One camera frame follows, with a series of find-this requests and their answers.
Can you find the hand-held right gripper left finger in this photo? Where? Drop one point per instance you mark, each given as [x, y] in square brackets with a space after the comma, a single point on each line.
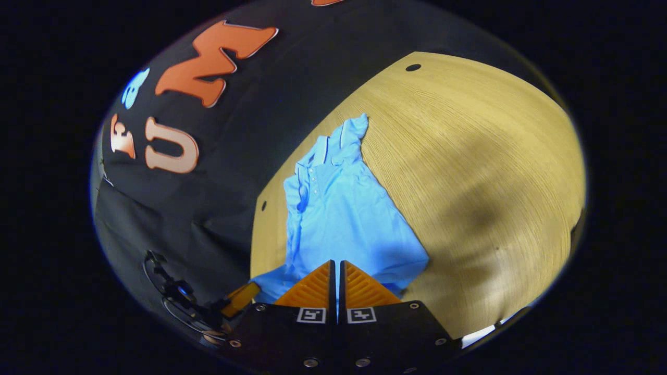
[292, 338]

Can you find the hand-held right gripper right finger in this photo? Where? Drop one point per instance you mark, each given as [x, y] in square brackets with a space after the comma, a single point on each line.
[391, 338]

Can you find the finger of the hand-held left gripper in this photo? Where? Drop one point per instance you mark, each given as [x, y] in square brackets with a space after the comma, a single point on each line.
[241, 299]

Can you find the light blue T-shirt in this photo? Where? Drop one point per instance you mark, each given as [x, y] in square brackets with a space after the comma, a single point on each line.
[344, 219]

